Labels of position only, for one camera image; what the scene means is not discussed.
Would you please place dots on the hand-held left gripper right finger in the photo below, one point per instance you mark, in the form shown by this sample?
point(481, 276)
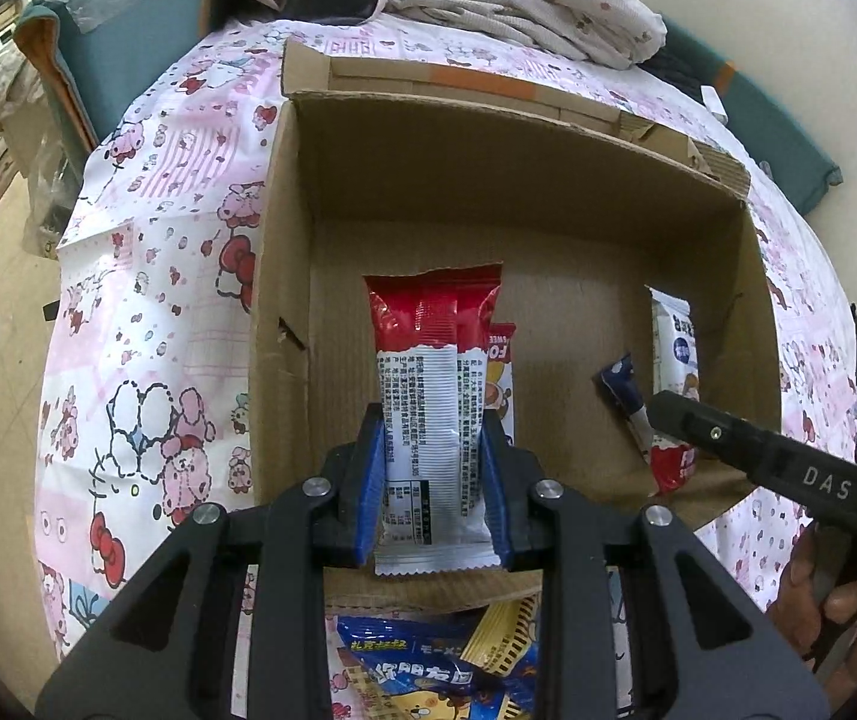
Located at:
point(494, 496)

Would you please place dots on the pink printed bed sheet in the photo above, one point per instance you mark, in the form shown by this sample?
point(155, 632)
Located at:
point(173, 315)

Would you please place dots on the blue snack bag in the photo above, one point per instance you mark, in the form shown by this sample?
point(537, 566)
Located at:
point(413, 675)
point(507, 626)

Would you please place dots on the white snack packet blue circle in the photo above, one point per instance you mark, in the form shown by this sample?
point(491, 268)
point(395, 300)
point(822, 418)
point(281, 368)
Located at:
point(674, 345)

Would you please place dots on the clear plastic bag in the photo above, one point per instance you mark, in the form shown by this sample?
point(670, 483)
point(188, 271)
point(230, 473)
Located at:
point(50, 195)

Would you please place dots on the cardboard box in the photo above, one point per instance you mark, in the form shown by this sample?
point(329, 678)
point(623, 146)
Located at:
point(473, 202)

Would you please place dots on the teal storage box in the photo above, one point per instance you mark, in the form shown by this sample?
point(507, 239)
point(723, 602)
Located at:
point(121, 52)

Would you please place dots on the beige printed quilt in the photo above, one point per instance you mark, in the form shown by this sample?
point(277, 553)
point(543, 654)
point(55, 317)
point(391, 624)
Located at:
point(533, 0)

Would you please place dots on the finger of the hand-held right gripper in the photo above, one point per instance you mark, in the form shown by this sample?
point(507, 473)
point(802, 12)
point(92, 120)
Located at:
point(773, 457)

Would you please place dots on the blue red stick packet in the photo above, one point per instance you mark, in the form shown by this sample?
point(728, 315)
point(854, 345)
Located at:
point(625, 396)

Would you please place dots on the red white snack packet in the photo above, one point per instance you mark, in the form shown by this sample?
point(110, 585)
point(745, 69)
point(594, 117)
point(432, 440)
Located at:
point(428, 397)

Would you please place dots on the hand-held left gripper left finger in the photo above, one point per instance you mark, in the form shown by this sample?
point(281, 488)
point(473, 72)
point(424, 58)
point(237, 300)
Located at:
point(370, 481)

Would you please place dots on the white plug adapter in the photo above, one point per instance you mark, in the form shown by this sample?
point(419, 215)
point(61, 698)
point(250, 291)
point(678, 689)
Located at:
point(714, 101)

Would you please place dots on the black cloth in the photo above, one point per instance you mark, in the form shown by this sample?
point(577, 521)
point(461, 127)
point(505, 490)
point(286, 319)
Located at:
point(679, 71)

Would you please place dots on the orange print snack packet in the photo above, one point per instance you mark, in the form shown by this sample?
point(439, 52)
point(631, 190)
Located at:
point(503, 382)

